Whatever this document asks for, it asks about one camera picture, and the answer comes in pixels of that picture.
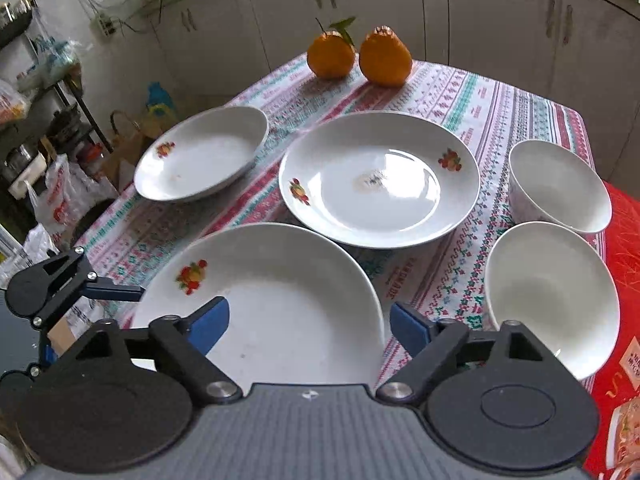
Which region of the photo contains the brown paper bag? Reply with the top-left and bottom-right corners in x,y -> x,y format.
102,110 -> 157,192

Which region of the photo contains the white ceramic bowl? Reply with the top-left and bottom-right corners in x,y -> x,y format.
484,221 -> 621,381
508,139 -> 613,235

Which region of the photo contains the red printed gift box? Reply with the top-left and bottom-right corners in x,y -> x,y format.
582,180 -> 640,480

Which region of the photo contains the orange with green leaf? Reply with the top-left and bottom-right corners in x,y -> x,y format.
306,16 -> 357,80

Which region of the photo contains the black metal shelf rack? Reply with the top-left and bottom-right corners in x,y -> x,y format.
0,0 -> 113,211

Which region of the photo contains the patterned red green tablecloth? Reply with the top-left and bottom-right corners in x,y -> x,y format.
75,52 -> 608,401

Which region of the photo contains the orange citrus fruit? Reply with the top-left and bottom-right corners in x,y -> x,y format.
359,25 -> 414,86

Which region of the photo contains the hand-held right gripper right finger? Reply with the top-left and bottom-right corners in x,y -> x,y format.
376,301 -> 561,406

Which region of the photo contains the black power cable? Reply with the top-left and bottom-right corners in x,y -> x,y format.
112,0 -> 166,36

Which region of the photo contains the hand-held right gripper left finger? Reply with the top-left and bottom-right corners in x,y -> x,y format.
65,296 -> 245,407

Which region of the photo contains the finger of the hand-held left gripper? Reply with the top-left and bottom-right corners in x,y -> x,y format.
44,246 -> 147,307
30,316 -> 63,378

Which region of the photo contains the large white fruit-print plate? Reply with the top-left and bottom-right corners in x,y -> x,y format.
278,111 -> 481,250

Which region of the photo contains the white red plastic bag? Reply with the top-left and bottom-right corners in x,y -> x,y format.
25,154 -> 117,237

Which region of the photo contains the white kitchen cabinet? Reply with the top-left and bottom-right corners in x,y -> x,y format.
145,0 -> 640,176

